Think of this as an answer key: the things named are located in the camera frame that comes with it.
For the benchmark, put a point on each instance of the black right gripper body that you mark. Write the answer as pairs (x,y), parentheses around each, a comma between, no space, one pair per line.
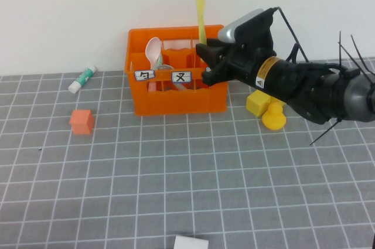
(243,61)

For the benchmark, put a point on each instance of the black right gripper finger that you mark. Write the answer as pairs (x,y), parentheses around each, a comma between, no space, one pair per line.
(218,75)
(212,51)

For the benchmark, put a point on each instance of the yellow plastic knife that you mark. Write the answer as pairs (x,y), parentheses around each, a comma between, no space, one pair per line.
(200,11)

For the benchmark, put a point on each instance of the grey plastic fork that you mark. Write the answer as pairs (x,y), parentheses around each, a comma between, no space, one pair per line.
(165,67)

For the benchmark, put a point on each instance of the orange plastic cutlery holder crate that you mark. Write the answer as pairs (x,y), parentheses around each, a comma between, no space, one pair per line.
(175,104)

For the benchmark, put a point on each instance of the white paper label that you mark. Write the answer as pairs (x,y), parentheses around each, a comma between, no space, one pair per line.
(144,75)
(181,76)
(207,69)

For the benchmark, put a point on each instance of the yellow foam cube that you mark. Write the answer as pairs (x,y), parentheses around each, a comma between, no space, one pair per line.
(256,106)

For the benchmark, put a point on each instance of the mint green plastic spoon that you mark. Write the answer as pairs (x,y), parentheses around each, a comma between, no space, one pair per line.
(159,62)

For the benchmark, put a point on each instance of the white plastic spoon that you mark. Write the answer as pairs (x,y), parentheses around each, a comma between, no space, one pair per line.
(153,51)

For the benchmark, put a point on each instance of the yellow rubber duck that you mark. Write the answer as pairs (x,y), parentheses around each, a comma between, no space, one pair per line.
(274,120)

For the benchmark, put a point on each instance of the black zip tie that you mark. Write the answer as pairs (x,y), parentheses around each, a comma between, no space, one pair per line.
(325,133)
(356,57)
(340,49)
(358,49)

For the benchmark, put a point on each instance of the grey grid pattern mat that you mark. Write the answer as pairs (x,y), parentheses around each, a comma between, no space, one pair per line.
(263,187)

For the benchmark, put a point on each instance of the white and green glue stick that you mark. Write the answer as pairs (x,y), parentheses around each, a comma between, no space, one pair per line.
(81,80)

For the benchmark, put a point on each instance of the orange foam cube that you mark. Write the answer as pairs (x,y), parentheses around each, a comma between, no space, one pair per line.
(81,124)

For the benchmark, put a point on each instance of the white paper sheet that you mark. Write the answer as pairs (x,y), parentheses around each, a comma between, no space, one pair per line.
(190,243)

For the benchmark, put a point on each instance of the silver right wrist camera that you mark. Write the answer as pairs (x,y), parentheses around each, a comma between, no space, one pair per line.
(234,30)

